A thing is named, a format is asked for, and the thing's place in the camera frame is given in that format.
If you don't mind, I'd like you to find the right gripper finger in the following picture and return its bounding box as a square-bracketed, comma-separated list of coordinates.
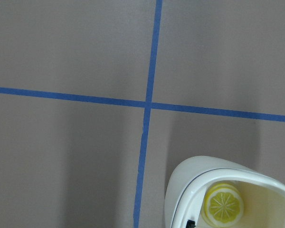
[187, 219, 196, 228]

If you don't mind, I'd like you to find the green lemon slice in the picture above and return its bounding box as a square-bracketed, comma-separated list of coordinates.
[201, 182, 244, 228]

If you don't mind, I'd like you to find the cream plastic basket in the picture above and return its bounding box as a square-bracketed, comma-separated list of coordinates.
[164, 156, 285, 228]

